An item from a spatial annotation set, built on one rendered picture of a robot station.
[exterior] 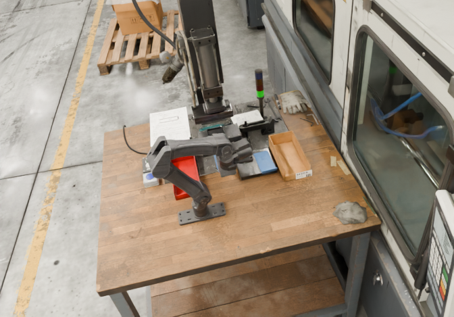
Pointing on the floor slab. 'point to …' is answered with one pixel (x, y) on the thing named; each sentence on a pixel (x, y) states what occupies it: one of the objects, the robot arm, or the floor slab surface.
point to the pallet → (113, 55)
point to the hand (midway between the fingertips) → (225, 169)
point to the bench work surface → (231, 236)
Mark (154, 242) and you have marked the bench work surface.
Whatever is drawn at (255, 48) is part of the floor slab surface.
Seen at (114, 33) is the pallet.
